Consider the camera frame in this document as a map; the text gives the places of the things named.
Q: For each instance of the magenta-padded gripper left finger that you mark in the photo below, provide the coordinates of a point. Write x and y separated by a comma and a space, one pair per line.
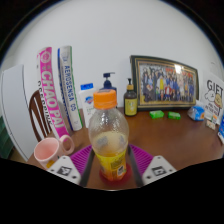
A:
65, 168

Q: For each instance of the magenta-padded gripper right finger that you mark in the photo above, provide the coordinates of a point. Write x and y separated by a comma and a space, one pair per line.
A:
160, 168

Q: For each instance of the orange juice bottle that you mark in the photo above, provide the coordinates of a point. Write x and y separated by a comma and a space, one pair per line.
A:
108, 133

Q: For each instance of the pink mug with yellow print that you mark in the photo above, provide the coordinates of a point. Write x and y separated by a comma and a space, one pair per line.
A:
48, 151

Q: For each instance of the small green packet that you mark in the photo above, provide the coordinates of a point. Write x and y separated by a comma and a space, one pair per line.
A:
174, 115
156, 114

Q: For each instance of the brown wooden chair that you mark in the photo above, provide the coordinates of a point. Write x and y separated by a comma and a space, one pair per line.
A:
34, 113

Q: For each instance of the white bottle with blue cap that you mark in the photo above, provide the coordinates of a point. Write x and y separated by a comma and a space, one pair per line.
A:
85, 106

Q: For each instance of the blue and white tissue pack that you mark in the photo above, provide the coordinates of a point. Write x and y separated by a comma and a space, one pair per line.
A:
196, 114

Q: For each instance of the green crate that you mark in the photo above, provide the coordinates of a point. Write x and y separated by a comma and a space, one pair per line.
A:
5, 138

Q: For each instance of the small beige snack packet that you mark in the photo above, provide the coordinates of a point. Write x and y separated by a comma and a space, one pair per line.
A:
211, 124

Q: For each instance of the small amber pump bottle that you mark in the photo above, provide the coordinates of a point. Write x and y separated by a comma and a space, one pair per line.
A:
130, 103

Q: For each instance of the blue detergent bottle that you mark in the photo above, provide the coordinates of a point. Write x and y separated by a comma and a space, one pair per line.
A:
221, 131

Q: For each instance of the white refrigerator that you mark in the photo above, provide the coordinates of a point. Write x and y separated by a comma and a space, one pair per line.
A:
15, 110

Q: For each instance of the framed group photo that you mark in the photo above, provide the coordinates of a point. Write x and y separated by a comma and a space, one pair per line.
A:
165, 83

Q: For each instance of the white paper gift bag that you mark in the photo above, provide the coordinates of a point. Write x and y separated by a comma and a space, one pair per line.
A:
213, 93

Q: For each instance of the dark blue pump bottle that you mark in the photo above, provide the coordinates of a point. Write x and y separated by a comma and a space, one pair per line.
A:
108, 83

